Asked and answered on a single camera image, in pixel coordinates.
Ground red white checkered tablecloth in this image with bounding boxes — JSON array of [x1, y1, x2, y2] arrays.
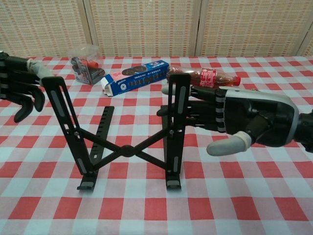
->
[[0, 55, 313, 235]]

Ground cola bottle red label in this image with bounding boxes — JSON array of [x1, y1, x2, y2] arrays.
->
[[166, 66, 242, 88]]

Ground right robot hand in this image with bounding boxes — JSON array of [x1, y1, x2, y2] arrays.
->
[[156, 85, 300, 157]]

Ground clear plastic snack package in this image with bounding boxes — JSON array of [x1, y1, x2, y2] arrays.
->
[[68, 45, 106, 86]]

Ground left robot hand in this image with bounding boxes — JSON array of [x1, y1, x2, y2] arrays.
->
[[0, 50, 53, 123]]

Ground black folding laptop stand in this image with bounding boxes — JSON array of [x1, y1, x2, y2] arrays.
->
[[41, 72, 192, 192]]

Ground blue cookie box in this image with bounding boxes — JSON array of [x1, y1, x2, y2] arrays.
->
[[100, 61, 170, 97]]

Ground bamboo folding screen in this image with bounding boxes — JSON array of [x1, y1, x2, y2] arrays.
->
[[0, 0, 313, 59]]

